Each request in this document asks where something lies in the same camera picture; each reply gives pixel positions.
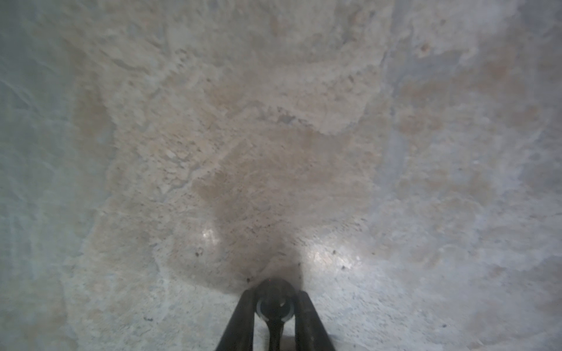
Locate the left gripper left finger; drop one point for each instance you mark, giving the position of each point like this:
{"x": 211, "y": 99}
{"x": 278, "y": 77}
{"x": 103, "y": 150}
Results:
{"x": 238, "y": 335}

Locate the black bolt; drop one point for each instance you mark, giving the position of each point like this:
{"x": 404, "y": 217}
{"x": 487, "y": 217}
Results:
{"x": 275, "y": 306}

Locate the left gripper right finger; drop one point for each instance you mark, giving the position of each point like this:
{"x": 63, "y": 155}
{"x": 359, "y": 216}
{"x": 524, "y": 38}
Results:
{"x": 310, "y": 334}

